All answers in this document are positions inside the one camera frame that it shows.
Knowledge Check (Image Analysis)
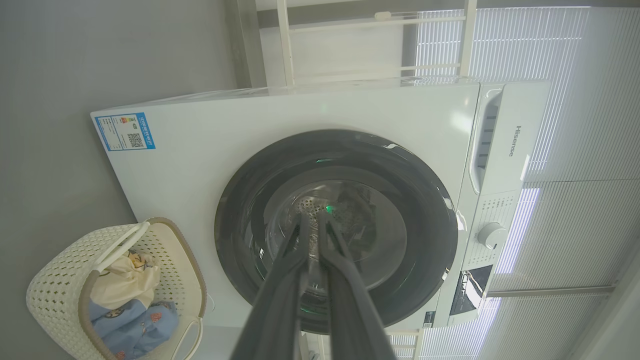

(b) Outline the white front-load washing machine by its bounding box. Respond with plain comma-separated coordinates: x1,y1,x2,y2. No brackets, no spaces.
91,77,551,336

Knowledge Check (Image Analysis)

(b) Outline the black round glass washer door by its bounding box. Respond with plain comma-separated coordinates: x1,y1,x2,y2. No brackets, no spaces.
214,129,459,335

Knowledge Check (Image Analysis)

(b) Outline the cream perforated laundry basket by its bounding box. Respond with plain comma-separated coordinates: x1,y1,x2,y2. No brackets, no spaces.
26,217,207,360

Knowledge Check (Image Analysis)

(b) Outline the black washer display panel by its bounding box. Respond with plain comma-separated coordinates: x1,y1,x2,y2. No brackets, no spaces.
449,265,493,317

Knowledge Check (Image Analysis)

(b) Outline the blue bear print garment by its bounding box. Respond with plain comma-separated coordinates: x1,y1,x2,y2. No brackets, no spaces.
89,299,180,360

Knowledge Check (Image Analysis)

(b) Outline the white metal railing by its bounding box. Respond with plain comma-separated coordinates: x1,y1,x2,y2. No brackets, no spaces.
275,0,478,360

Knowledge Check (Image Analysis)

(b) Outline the cream cloth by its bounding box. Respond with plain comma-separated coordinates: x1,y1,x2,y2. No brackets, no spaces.
89,250,162,311

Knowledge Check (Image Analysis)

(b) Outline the white detergent drawer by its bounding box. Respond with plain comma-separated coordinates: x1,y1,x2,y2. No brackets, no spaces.
468,82,551,193

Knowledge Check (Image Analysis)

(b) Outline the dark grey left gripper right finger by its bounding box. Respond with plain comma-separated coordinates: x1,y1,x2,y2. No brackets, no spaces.
319,212,397,360

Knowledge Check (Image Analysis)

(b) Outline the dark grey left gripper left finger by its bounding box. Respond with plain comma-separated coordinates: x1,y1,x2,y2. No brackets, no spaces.
230,214,312,360

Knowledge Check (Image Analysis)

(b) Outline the white washing machine dial knob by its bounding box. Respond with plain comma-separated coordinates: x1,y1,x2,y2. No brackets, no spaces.
477,222,508,250

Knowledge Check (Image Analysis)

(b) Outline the blue energy label sticker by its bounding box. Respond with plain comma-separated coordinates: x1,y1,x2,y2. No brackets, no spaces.
94,112,156,152

